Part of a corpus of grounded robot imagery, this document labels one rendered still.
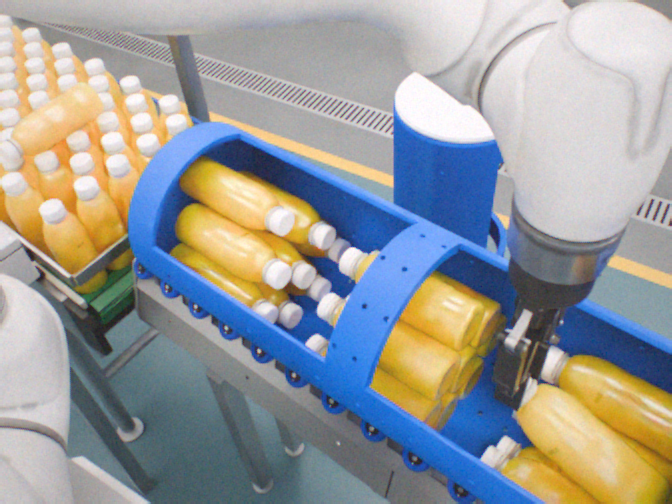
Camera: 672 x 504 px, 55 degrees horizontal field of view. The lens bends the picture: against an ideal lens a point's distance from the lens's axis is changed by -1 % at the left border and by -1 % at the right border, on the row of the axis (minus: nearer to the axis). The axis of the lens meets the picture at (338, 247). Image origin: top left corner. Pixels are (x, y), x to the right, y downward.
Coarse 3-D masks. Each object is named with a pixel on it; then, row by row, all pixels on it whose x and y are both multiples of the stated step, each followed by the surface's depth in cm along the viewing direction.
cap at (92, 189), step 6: (78, 180) 115; (84, 180) 115; (90, 180) 115; (78, 186) 114; (84, 186) 114; (90, 186) 114; (96, 186) 115; (78, 192) 114; (84, 192) 114; (90, 192) 114
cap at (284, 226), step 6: (282, 210) 96; (276, 216) 96; (282, 216) 95; (288, 216) 96; (270, 222) 96; (276, 222) 95; (282, 222) 96; (288, 222) 97; (270, 228) 97; (276, 228) 96; (282, 228) 97; (288, 228) 98; (282, 234) 97
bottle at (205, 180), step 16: (208, 160) 103; (192, 176) 102; (208, 176) 101; (224, 176) 100; (240, 176) 100; (192, 192) 103; (208, 192) 100; (224, 192) 99; (240, 192) 97; (256, 192) 97; (272, 192) 99; (224, 208) 99; (240, 208) 97; (256, 208) 96; (272, 208) 97; (240, 224) 99; (256, 224) 97
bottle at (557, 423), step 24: (528, 408) 71; (552, 408) 70; (576, 408) 70; (528, 432) 72; (552, 432) 70; (576, 432) 69; (600, 432) 70; (552, 456) 71; (576, 456) 69; (600, 456) 69; (624, 456) 69; (576, 480) 71; (600, 480) 69; (624, 480) 68; (648, 480) 69
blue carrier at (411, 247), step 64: (192, 128) 102; (320, 192) 110; (384, 256) 81; (448, 256) 83; (256, 320) 89; (320, 320) 109; (384, 320) 78; (576, 320) 89; (320, 384) 87; (448, 448) 75
